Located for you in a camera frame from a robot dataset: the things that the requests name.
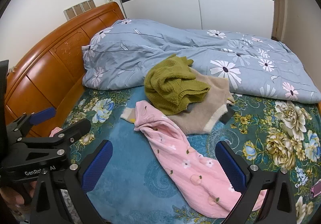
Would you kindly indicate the dark grey cloth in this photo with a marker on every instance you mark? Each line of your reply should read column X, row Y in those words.
column 227, row 116

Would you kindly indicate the pink towel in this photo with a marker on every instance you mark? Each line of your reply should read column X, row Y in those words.
column 180, row 153

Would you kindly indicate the beige patterned sock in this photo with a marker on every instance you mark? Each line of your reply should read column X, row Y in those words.
column 128, row 115

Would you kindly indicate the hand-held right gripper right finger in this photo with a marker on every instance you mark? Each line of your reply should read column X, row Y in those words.
column 230, row 168

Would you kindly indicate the beige wall switch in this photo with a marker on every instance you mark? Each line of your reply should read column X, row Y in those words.
column 91, row 3
column 78, row 9
column 85, row 6
column 69, row 13

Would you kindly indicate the blue floral duvet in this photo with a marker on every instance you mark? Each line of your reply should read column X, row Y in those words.
column 155, row 51

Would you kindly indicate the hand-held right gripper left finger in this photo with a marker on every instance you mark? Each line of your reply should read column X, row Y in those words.
column 97, row 163

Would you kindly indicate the teal floral blanket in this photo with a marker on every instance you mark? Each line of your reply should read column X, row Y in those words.
column 130, row 184

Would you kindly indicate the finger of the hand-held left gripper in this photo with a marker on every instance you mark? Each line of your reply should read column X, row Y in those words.
column 75, row 127
column 42, row 115

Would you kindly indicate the green knitted sweater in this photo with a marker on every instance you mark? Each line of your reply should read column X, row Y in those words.
column 170, row 83

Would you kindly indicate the person's left hand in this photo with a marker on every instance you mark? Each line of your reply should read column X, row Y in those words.
column 12, row 197

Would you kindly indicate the pink knitted cloth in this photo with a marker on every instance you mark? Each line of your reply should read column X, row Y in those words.
column 55, row 131

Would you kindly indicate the beige fuzzy sweater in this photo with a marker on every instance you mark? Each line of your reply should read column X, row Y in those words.
column 200, row 118

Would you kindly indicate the white and black wardrobe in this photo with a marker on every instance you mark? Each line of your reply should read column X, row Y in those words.
column 163, row 6

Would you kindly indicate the wooden headboard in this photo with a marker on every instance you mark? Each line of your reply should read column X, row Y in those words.
column 50, row 68

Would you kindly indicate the wooden door frame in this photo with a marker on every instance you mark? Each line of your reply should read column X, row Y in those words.
column 277, row 1

